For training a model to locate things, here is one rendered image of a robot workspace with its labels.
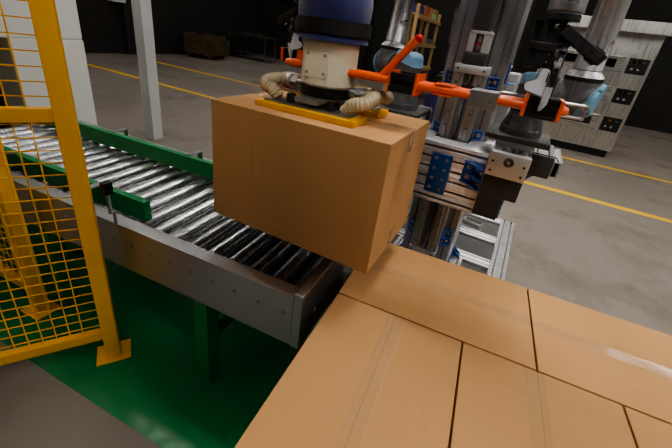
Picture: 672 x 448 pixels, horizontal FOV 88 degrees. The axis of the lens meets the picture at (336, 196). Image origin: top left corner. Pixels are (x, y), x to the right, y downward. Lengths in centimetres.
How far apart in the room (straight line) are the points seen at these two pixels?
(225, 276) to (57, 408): 80
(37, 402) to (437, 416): 138
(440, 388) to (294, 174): 68
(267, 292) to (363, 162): 49
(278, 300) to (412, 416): 47
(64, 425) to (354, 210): 123
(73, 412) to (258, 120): 121
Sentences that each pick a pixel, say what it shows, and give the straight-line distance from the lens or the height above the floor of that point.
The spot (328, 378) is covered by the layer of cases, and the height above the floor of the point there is 54.
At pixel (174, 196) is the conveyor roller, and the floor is 54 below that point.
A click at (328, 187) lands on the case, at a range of 99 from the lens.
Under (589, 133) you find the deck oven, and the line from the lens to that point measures 701.
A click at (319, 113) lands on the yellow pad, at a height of 109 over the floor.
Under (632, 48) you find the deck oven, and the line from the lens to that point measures 695.
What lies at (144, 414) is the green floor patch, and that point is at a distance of 161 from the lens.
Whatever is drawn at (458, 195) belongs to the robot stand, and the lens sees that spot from 159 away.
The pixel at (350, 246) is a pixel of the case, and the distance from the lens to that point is 103.
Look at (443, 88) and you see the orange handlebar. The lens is 101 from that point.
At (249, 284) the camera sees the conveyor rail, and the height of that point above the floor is 58.
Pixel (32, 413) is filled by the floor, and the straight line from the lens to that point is 176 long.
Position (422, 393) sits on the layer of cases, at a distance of 100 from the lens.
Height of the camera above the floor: 131
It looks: 25 degrees down
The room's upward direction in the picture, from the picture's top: 8 degrees clockwise
